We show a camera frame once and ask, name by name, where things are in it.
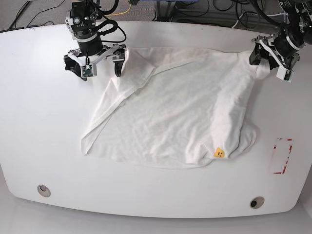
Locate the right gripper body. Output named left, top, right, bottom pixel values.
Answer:
left=64, top=37, right=126, bottom=66

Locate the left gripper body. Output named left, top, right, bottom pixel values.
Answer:
left=252, top=34, right=301, bottom=70

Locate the white printed t-shirt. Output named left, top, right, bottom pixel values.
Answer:
left=80, top=47, right=270, bottom=169

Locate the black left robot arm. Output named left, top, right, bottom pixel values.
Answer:
left=249, top=0, right=312, bottom=72

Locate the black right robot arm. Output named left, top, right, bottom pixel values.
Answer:
left=63, top=0, right=127, bottom=81

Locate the red tape rectangle marking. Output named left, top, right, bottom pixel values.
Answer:
left=270, top=138, right=293, bottom=175

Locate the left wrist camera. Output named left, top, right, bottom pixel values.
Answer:
left=276, top=67, right=294, bottom=82

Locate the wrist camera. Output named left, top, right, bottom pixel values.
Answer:
left=80, top=63, right=97, bottom=79
left=276, top=67, right=294, bottom=82

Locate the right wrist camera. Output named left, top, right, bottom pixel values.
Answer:
left=80, top=63, right=97, bottom=79

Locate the white cable on floor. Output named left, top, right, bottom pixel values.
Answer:
left=231, top=11, right=288, bottom=29

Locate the yellow cable on floor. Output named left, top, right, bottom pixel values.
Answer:
left=108, top=2, right=134, bottom=17

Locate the left table cable grommet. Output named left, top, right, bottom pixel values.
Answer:
left=37, top=185, right=51, bottom=197

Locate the table cable grommet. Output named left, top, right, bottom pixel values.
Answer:
left=37, top=185, right=51, bottom=197
left=250, top=196, right=265, bottom=209

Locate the right table cable grommet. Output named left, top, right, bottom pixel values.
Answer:
left=250, top=196, right=265, bottom=209

